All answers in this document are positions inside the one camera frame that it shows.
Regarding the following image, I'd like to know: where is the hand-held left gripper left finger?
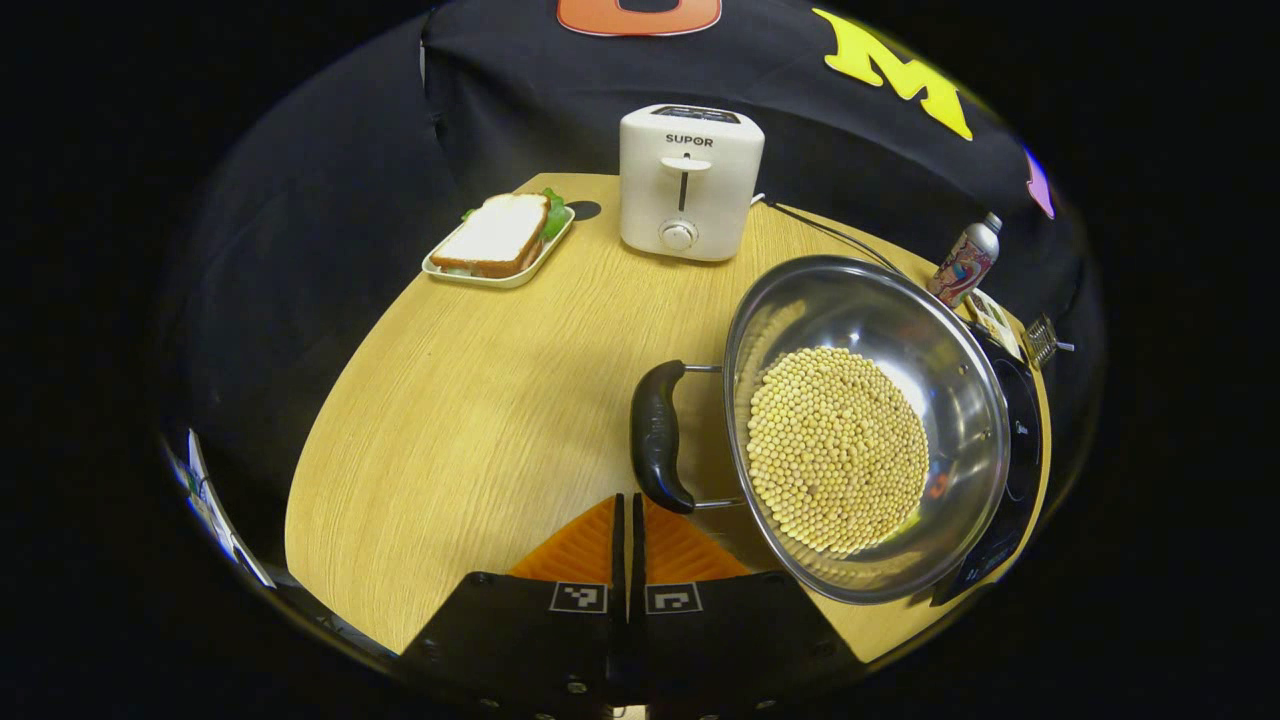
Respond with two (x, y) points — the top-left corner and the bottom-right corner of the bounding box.
(400, 493), (629, 717)

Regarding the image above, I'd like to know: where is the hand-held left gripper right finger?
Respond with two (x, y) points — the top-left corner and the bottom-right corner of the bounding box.
(632, 493), (866, 719)

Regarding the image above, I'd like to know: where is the pile of yellow soybeans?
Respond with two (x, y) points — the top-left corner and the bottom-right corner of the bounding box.
(746, 346), (931, 558)

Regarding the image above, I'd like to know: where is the black induction cooktop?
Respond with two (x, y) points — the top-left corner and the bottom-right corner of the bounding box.
(930, 320), (1044, 608)

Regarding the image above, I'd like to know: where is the stainless steel pot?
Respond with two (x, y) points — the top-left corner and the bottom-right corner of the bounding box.
(630, 255), (1013, 606)

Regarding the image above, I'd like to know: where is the pale green tray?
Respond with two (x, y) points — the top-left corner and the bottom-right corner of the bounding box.
(422, 200), (577, 290)

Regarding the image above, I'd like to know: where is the sandwich with lettuce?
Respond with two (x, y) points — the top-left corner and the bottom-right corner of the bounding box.
(430, 188), (571, 279)

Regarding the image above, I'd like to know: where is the white divided dish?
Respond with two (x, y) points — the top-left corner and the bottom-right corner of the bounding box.
(965, 290), (1026, 361)

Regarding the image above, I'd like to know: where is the white toaster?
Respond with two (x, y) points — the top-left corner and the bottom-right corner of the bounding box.
(618, 104), (766, 263)

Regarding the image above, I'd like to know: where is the silver printed drink bottle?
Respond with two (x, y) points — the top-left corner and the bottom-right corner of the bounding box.
(926, 212), (1003, 308)

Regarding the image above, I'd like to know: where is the black power cable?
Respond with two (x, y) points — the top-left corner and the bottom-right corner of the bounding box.
(765, 200), (906, 276)

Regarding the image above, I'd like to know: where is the metal wire holder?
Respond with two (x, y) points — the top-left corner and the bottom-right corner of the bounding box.
(1022, 313), (1061, 369)

